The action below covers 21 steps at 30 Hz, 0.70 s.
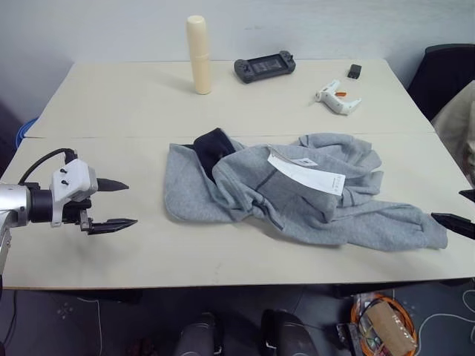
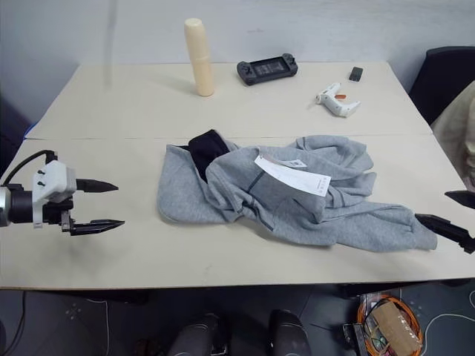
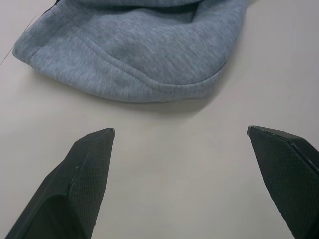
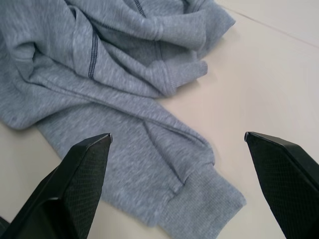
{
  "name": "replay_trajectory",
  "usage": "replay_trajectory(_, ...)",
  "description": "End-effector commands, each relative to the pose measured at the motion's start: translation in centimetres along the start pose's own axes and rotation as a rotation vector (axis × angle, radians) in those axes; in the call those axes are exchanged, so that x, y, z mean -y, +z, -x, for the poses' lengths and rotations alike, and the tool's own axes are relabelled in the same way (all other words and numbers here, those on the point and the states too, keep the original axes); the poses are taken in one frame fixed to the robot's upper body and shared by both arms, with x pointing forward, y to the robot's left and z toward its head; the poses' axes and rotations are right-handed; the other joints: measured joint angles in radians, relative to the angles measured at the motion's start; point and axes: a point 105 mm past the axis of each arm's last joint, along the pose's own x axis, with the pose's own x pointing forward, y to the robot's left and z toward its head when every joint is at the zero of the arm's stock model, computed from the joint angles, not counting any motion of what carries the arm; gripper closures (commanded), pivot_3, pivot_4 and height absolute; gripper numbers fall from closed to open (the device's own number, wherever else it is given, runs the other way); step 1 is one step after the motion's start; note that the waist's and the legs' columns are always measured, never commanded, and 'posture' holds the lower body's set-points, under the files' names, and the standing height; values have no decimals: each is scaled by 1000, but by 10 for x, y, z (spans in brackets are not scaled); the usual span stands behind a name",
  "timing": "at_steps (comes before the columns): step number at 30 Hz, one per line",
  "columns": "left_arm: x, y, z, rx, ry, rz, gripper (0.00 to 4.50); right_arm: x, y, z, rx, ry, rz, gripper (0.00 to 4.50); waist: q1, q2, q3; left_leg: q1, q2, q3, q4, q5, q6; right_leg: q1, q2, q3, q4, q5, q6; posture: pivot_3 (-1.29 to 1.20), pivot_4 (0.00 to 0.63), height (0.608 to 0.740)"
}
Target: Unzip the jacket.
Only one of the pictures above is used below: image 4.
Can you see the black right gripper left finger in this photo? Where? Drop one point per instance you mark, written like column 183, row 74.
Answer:
column 72, row 189

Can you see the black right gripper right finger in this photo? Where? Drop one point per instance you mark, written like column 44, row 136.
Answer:
column 286, row 179

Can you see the grey zip-up sweatshirt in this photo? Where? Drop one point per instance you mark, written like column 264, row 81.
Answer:
column 82, row 82

